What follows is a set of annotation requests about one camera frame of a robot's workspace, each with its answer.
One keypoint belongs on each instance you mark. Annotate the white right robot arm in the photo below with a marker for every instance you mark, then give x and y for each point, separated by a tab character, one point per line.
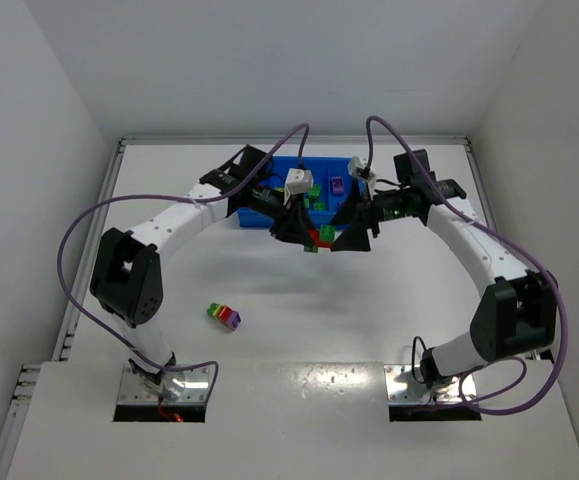
517	309

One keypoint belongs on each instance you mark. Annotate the green lego pile in tray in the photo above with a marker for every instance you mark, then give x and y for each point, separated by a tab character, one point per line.
314	199

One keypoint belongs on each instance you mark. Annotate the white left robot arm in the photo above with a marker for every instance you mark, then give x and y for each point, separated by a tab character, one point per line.
127	276

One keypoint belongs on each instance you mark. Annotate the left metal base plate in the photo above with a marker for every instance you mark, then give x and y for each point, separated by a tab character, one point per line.
189	388

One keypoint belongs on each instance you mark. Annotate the red green lego stack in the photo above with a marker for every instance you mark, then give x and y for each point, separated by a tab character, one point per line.
322	238

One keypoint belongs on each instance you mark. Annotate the small rainbow lego stack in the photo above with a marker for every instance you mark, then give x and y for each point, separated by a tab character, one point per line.
225	315

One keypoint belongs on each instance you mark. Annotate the metal base plate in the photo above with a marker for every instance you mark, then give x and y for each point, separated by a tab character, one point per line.
189	388
403	390

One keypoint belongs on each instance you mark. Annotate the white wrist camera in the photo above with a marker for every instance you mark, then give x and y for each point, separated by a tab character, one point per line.
359	168
298	181

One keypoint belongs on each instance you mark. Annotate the purple lego brick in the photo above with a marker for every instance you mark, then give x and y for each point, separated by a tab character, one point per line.
337	186

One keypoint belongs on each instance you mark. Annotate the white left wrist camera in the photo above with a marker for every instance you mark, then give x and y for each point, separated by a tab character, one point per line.
298	181

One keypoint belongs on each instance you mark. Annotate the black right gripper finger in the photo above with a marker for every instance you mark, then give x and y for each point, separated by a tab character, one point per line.
352	211
353	239

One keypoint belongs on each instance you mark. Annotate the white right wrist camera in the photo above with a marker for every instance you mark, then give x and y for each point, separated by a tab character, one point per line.
359	168

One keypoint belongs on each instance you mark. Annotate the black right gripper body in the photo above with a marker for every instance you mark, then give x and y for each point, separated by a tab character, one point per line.
365	215

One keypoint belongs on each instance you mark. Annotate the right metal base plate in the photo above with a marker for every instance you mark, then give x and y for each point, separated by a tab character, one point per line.
403	390

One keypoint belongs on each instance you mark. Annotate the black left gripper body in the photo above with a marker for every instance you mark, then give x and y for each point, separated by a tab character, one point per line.
283	216

